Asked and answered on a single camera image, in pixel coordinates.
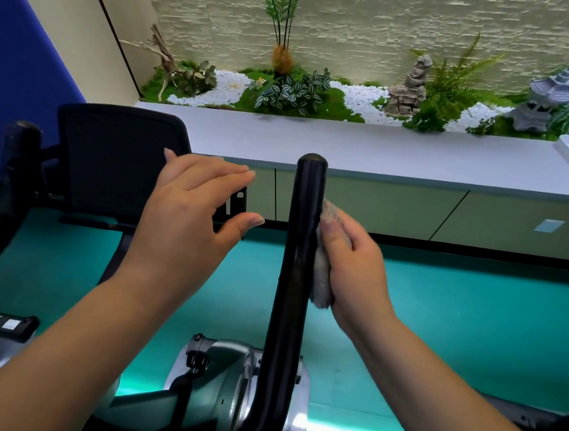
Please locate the person's left hand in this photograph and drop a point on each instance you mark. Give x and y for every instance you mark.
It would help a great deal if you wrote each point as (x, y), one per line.
(178, 233)

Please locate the person's right hand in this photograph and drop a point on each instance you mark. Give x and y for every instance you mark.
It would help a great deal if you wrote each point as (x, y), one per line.
(358, 284)

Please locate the grey cleaning cloth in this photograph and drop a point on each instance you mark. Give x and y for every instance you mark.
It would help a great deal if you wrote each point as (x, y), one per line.
(321, 275)

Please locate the person's left forearm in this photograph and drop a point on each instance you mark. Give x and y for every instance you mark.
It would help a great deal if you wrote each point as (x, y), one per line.
(53, 361)

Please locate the person's right forearm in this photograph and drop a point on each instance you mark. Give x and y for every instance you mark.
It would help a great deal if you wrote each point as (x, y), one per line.
(446, 410)

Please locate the long cabinet with grey top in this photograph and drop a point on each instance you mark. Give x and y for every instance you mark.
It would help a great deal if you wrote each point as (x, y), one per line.
(394, 153)

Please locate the patch of white pebbles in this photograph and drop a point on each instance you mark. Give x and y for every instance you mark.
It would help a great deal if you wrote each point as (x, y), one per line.
(221, 90)
(472, 117)
(359, 100)

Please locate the small leafy green plant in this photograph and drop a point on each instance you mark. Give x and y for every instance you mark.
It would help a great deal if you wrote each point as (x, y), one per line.
(197, 78)

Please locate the dry brown branch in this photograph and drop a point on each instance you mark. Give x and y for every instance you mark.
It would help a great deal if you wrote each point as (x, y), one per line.
(166, 61)

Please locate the green moss mat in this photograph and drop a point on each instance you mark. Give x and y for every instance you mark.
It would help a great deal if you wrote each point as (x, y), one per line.
(333, 110)

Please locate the small dark green shrub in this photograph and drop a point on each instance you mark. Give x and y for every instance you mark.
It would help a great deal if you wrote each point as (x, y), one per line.
(480, 127)
(424, 121)

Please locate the variegated leaf plant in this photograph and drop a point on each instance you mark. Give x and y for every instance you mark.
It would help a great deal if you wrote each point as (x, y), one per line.
(290, 94)

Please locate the tall thin stemmed fern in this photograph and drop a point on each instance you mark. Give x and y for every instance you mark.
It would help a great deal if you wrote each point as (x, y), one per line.
(282, 64)

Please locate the grey stacked rock ornament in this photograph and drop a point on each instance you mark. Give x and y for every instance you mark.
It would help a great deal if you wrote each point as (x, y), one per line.
(409, 90)

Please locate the slim green fern plant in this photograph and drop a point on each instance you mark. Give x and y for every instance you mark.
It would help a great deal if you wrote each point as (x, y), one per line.
(455, 84)

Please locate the grey stone pagoda lantern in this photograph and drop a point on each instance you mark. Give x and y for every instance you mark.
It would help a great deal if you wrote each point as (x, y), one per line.
(536, 116)

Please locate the pale square wall socket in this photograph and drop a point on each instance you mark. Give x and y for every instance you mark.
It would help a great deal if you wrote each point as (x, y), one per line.
(549, 226)

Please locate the blue wall pad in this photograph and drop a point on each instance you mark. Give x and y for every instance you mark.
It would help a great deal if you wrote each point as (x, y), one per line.
(18, 75)

